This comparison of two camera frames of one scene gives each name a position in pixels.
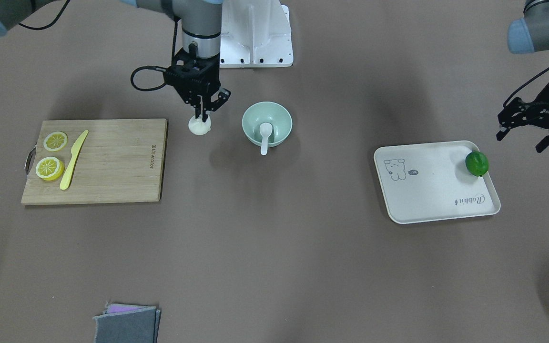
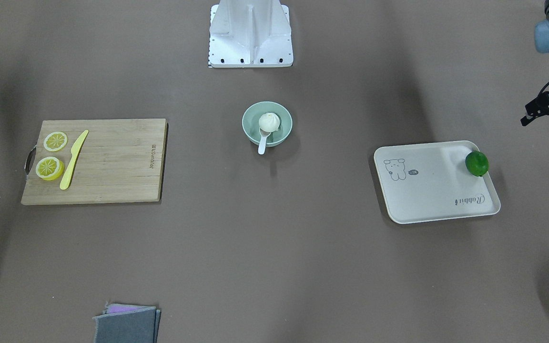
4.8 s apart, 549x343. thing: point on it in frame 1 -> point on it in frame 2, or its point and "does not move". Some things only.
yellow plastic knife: [74, 150] does not move
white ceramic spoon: [265, 129] does not move
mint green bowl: [273, 113] does not move
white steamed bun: [198, 126] -> [269, 122]
